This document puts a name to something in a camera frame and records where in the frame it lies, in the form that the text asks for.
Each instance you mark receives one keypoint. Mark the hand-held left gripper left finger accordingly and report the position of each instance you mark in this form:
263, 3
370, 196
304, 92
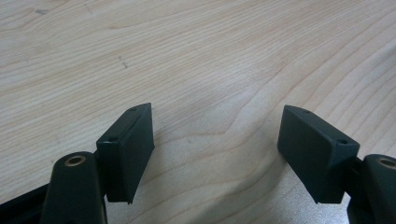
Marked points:
130, 149

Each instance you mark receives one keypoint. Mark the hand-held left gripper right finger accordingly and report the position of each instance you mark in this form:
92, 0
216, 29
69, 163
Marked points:
314, 155

